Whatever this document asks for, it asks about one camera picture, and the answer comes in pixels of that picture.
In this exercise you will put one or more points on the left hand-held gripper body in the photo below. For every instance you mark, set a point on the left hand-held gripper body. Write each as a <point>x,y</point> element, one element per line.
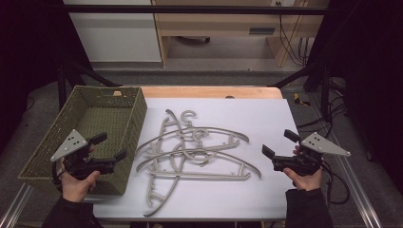
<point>71,144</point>

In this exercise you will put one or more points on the green woven basket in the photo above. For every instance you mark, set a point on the green woven basket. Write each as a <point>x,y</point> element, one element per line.
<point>104,114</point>

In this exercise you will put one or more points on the person's right hand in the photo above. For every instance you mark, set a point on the person's right hand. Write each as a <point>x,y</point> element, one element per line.
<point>305,183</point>

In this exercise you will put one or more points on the person's left hand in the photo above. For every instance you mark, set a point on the person's left hand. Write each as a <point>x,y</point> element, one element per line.
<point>77,190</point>

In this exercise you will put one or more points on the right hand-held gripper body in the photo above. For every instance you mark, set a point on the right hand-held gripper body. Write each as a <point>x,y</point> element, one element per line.
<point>297,163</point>

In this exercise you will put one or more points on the light wooden desk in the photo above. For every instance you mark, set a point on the light wooden desk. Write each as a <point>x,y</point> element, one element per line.
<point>221,22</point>

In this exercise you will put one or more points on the aluminium rail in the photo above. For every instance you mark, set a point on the aluminium rail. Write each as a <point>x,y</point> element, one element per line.
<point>14,209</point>
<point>358,190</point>

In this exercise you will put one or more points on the white cabinet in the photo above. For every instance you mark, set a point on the white cabinet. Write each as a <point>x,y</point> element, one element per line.
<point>117,34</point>

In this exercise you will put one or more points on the black curtain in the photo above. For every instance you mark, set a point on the black curtain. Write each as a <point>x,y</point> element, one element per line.
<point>28,47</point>
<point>370,63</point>

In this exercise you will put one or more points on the black horizontal frame bar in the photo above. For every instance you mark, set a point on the black horizontal frame bar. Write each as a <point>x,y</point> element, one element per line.
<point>190,9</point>

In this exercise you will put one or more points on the yellow and black tool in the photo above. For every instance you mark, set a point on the yellow and black tool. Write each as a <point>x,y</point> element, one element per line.
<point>297,98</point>

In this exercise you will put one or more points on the black metal stand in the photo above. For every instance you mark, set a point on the black metal stand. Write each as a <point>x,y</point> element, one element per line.
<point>63,82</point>
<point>323,85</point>

